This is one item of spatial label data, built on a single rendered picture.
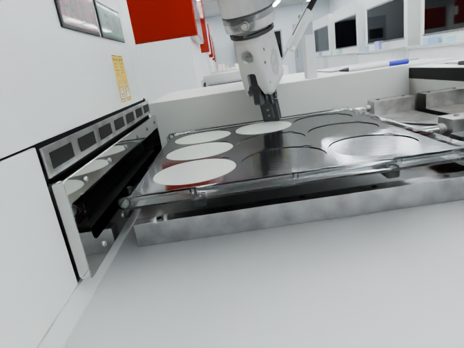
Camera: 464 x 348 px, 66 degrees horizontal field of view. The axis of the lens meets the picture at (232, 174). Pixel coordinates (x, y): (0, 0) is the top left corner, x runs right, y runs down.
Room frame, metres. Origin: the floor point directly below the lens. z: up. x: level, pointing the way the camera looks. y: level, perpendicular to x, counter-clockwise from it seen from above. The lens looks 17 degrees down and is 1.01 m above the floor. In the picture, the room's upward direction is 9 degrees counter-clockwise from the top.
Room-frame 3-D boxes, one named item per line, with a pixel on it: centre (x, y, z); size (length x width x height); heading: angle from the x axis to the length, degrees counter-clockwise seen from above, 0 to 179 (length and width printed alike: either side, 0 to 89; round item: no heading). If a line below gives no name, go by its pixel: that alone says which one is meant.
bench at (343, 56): (9.38, -3.62, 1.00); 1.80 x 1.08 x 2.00; 179
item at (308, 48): (0.76, -0.18, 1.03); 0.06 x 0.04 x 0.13; 89
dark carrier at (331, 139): (0.52, -0.07, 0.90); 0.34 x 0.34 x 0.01; 89
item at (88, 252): (0.51, 0.14, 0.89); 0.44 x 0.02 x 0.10; 179
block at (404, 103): (0.70, -0.33, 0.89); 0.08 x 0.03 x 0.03; 89
